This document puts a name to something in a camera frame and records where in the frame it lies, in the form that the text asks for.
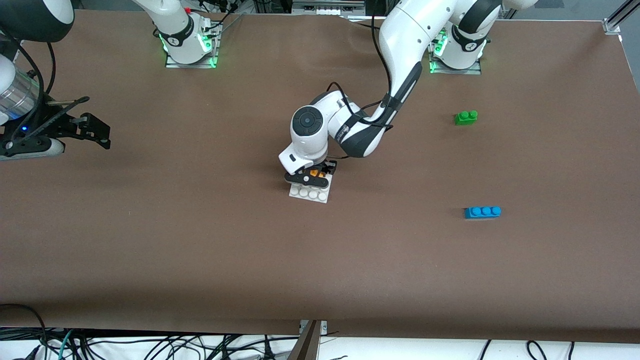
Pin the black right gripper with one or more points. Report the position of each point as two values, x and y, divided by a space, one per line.
59 126

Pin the yellow toy block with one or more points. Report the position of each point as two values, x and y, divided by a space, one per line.
315 174

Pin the white studded base plate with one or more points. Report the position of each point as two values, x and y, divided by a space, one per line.
305 194

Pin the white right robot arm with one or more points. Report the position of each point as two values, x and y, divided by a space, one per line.
175 25

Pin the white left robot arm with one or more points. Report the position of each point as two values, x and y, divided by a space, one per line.
415 30

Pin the green toy block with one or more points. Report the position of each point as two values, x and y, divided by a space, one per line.
465 119

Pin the blue toy block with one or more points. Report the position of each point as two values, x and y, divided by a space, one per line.
482 213

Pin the brown table cover sheet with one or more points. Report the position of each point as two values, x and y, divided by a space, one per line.
320 260

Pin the grey box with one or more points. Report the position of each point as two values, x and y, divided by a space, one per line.
327 7

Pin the aluminium profile corner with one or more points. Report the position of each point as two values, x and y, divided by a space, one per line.
612 22

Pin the silver metal bracket plate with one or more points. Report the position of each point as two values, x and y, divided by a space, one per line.
324 327

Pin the dark slanted post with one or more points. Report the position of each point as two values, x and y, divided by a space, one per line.
305 347

